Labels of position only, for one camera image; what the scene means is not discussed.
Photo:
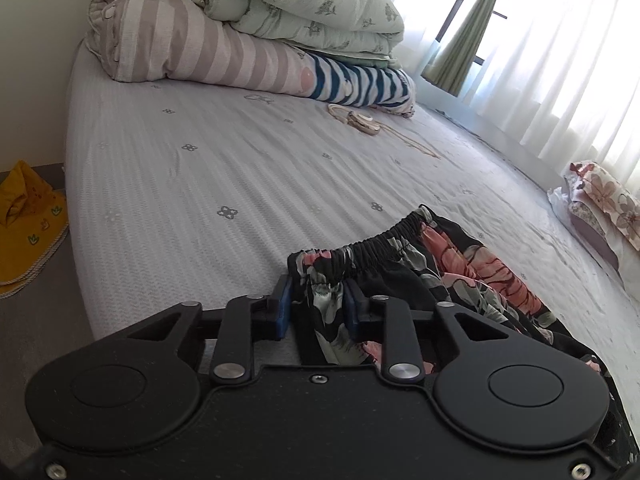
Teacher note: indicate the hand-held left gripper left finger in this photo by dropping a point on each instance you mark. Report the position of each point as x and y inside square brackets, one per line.
[282, 307]

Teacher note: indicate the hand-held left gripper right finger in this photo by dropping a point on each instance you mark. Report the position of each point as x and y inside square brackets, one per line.
[353, 310]

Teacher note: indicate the black floral pants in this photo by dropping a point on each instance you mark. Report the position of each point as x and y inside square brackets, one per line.
[450, 270]

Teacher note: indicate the bed with grey patterned sheet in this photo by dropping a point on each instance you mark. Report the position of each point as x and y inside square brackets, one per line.
[225, 160]

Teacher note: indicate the blue striped blanket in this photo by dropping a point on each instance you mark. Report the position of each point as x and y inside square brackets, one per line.
[365, 82]

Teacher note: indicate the purple and white pillow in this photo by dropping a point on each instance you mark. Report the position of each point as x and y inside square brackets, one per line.
[595, 232]

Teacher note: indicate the yellow cloth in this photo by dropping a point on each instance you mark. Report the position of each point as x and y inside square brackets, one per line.
[27, 230]

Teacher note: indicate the pink striped rolled blanket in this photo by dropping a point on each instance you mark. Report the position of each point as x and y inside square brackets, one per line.
[200, 45]

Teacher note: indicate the floral pillow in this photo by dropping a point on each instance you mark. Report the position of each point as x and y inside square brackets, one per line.
[610, 200]

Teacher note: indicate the green curtain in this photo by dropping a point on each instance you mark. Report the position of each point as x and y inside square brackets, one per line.
[465, 35]

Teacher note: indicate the green floral quilt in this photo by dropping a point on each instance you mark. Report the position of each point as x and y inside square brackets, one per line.
[310, 5]

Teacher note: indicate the white sheer curtain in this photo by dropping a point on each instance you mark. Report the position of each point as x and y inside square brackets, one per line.
[560, 60]

